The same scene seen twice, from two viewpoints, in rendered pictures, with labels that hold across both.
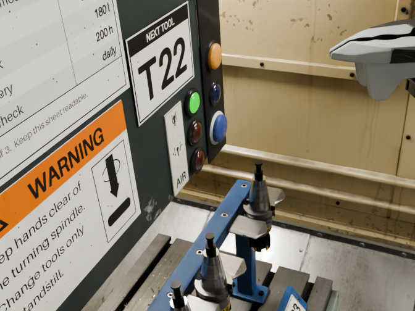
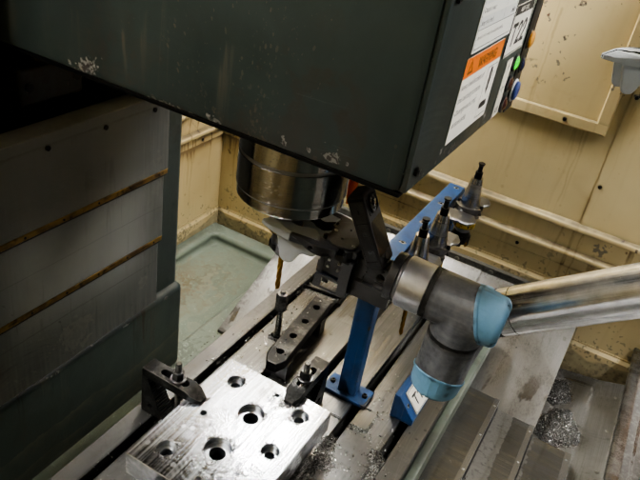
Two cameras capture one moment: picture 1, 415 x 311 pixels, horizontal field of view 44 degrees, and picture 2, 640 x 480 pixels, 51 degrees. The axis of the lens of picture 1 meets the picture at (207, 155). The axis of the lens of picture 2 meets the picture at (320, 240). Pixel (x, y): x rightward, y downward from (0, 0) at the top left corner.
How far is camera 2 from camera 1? 62 cm
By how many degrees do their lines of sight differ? 3
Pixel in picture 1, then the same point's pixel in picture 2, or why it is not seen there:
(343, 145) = (537, 186)
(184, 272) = (411, 230)
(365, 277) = not seen: hidden behind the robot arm
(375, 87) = (626, 83)
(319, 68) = (536, 107)
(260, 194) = (476, 191)
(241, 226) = (454, 214)
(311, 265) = not seen: hidden behind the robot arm
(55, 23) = not seen: outside the picture
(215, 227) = (433, 209)
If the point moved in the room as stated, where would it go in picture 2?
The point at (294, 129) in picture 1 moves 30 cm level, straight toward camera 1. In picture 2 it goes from (495, 162) to (493, 210)
